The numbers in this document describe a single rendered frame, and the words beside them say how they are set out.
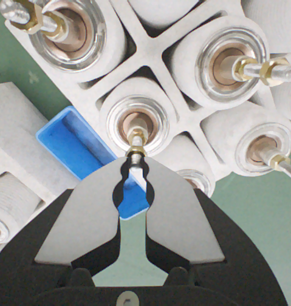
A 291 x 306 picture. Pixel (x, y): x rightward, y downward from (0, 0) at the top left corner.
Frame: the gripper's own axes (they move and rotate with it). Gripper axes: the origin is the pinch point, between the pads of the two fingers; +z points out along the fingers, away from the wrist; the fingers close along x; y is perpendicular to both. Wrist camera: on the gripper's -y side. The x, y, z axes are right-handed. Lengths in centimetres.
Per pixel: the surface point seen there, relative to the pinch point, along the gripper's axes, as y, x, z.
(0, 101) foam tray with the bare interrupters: 1.2, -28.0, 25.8
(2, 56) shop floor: -7.2, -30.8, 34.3
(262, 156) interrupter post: 3.8, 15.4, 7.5
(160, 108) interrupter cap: -1.5, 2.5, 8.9
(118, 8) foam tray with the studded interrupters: -12.2, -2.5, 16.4
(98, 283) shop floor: 86, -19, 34
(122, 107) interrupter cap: -1.5, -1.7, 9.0
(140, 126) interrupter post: -0.3, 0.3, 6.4
